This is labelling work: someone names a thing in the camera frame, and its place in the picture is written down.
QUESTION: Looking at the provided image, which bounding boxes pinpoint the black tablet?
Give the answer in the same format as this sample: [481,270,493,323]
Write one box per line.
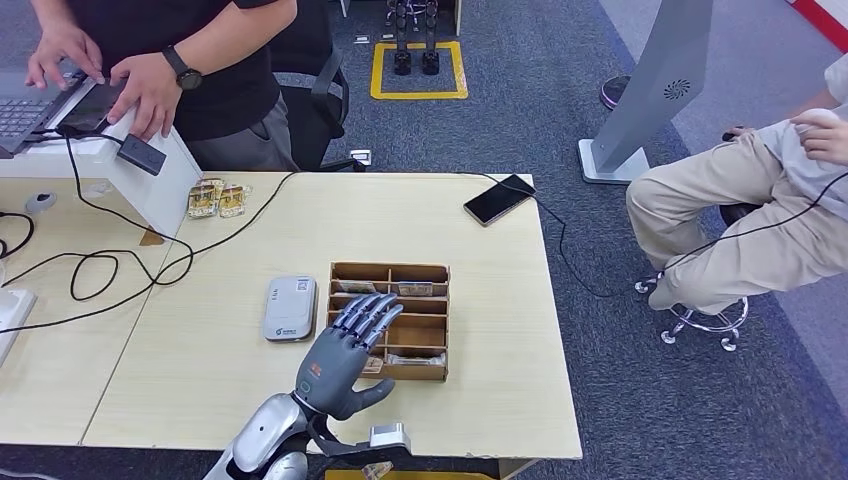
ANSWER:
[58,79,134,137]

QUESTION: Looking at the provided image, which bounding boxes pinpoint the white power strip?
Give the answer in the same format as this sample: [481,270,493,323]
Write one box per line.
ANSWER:
[0,286,38,370]

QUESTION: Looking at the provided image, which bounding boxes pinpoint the standing person's right hand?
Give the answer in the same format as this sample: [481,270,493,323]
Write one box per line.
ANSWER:
[25,26,105,92]

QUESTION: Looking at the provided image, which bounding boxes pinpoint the grey laptop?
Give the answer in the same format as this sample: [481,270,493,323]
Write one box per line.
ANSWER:
[0,69,87,160]

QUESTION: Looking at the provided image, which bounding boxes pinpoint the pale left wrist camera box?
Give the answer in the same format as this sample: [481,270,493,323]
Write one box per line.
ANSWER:
[368,421,413,455]

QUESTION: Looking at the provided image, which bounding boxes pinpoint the black power adapter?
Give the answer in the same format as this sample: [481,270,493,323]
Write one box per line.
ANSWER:
[116,134,168,178]

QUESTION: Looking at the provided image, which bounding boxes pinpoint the black phone cable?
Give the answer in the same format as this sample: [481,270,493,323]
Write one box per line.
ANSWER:
[455,170,848,299]

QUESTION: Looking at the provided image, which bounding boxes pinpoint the white counter stand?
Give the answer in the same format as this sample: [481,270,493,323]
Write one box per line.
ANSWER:
[0,82,205,238]

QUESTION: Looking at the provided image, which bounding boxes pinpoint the black looped cable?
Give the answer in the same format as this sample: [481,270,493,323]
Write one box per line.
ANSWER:
[0,129,197,303]

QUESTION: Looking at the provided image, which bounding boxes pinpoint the white handheld device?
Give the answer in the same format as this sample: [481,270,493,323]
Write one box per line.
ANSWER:
[791,107,839,132]

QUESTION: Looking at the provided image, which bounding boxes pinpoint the black smartphone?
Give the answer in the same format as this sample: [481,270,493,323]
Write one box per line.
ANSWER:
[462,174,537,229]

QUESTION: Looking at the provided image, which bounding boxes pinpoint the short black cable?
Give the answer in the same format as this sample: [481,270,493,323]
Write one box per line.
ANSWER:
[29,129,127,147]

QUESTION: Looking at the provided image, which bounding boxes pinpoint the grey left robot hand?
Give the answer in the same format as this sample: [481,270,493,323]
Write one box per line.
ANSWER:
[293,292,405,422]

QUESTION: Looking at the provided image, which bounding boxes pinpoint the wooden compartment organizer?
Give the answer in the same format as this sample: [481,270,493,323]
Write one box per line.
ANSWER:
[323,261,452,384]

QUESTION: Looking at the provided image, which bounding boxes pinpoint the stack of patterned cards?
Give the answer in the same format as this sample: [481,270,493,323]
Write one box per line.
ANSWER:
[186,178,223,221]
[217,184,248,219]

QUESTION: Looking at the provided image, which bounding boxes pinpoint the grey card reader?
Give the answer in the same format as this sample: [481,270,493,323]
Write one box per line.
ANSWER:
[262,275,319,344]

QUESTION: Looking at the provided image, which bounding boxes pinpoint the black wristwatch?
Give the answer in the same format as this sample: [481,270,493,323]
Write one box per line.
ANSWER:
[160,44,205,92]

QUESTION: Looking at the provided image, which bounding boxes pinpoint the round floor disc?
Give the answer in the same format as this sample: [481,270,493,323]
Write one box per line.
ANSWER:
[599,75,633,112]

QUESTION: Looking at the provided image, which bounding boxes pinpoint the standing person's left hand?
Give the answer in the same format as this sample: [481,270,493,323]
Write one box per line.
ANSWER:
[105,51,183,142]

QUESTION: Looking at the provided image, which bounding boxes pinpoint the long black desk cable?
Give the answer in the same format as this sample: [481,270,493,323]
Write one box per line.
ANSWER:
[0,172,297,335]

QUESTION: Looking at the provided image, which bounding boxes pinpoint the small grey round device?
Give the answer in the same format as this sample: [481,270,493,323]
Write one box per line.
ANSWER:
[24,191,60,216]

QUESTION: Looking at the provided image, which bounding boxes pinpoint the grey kiosk stand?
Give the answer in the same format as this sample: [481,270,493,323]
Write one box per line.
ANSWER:
[578,0,715,187]

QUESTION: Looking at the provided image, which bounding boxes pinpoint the seated person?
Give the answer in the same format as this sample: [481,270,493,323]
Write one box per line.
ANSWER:
[625,52,848,318]

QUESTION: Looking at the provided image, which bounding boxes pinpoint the yellow floor tape square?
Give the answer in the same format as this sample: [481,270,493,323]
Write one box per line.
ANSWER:
[370,41,470,101]

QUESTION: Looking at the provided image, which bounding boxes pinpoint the seated person's left hand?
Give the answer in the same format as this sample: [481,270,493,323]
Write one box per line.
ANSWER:
[790,109,848,168]

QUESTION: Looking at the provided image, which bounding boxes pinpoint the standing person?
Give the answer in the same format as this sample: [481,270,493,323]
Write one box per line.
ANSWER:
[66,0,299,174]

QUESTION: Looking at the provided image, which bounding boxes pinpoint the black office chair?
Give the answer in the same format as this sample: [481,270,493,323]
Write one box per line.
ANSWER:
[268,0,368,175]

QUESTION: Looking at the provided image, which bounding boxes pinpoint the chrome swivel stool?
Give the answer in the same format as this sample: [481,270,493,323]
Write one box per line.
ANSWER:
[634,201,763,354]

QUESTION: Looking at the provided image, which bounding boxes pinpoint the black robot legs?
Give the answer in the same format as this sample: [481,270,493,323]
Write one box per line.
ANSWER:
[385,0,442,77]

